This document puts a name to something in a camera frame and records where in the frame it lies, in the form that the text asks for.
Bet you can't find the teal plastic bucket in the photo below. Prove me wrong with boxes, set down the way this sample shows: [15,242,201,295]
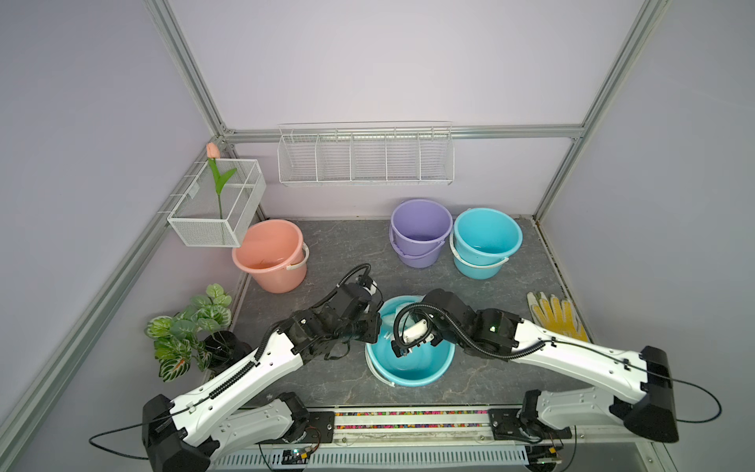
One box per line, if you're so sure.
[449,208,523,280]
[365,295,455,387]

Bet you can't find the pink plastic bucket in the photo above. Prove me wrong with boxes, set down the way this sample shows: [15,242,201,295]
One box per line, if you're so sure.
[232,219,310,294]

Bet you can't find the purple plastic bucket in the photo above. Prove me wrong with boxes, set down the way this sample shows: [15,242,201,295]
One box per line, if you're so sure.
[389,199,453,269]

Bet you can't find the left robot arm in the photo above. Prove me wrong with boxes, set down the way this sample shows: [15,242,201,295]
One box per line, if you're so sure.
[142,275,383,471]

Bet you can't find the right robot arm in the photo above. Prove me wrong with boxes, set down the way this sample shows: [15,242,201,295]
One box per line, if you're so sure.
[394,289,680,444]

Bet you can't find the yellow white work gloves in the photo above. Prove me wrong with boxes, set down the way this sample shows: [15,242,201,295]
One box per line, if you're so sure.
[526,292,590,342]

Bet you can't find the potted green leafy plant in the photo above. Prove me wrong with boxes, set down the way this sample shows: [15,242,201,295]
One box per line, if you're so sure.
[145,283,252,383]

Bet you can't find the artificial pink tulip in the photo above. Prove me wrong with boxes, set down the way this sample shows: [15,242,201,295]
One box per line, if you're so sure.
[206,143,237,218]

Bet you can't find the black corrugated cable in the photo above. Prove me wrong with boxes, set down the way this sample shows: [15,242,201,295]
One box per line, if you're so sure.
[391,302,547,362]

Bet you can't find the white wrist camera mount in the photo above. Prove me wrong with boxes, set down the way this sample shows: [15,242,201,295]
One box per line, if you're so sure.
[392,320,435,357]

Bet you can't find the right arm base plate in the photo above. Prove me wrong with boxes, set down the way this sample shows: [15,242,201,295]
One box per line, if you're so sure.
[488,408,573,444]

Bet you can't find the rail with coloured beads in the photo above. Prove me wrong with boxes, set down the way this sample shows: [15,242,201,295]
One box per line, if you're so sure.
[235,403,659,446]

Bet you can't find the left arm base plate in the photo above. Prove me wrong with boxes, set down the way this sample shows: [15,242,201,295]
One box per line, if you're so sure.
[263,410,335,444]

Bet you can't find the white slotted cable duct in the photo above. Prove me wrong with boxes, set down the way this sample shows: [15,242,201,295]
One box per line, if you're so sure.
[210,444,529,471]

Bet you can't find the long white wire shelf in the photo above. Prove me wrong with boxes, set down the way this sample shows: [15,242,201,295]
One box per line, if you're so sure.
[277,121,455,186]

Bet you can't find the white wire basket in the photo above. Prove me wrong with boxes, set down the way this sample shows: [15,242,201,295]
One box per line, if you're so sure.
[167,159,267,248]

